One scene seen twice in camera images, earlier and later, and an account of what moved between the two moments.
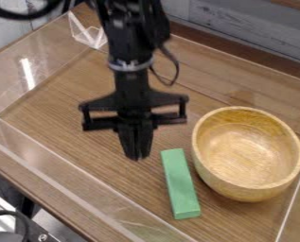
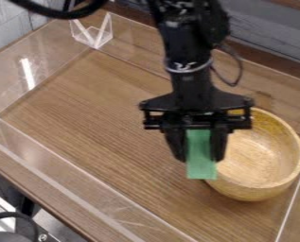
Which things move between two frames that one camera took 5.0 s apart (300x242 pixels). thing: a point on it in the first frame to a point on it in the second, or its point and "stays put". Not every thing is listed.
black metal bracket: (38, 233) stays put
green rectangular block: (180, 186) to (201, 167)
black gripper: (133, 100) to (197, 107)
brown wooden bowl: (246, 150) stays put
